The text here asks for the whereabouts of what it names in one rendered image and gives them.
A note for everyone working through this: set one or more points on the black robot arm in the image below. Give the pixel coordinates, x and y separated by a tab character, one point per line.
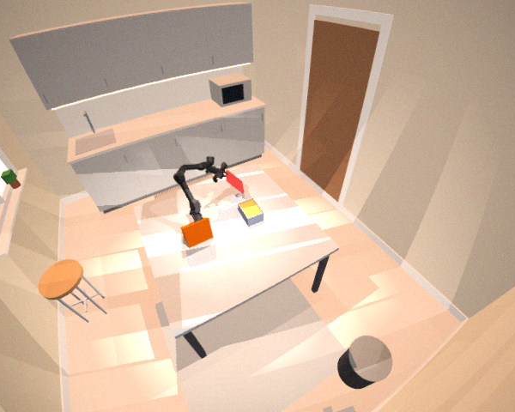
179	177

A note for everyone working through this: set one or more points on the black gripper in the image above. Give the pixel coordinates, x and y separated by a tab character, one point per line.
223	167

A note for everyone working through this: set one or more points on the red rectangular lid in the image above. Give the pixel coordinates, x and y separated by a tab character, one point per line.
234	181

